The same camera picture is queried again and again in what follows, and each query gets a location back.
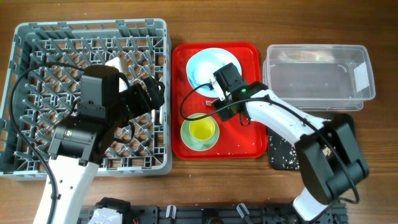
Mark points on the yellow plastic cup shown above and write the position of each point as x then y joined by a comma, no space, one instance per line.
202,129

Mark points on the red snack wrapper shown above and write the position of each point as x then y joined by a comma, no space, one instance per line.
208,102

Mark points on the white plastic spoon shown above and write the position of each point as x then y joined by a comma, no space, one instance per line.
161,115

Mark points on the light blue plate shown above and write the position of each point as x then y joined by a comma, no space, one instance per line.
199,81

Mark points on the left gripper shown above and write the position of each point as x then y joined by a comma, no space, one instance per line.
143,105

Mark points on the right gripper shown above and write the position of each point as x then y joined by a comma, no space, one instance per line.
220,106

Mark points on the grey plastic dishwasher rack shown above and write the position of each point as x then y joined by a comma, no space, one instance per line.
43,80

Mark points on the black waste tray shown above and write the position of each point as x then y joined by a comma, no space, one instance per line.
319,117

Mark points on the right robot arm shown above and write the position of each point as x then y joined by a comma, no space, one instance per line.
328,153

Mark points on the clear plastic bin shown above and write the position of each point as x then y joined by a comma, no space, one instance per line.
320,77

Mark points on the rice food scraps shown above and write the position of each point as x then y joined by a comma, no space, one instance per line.
282,155

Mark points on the white plastic fork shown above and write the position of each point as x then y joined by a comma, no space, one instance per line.
153,116

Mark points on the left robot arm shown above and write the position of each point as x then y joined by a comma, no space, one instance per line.
79,142

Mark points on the red plastic tray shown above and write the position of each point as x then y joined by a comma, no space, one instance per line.
235,141

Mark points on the green saucer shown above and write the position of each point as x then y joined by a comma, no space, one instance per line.
194,144

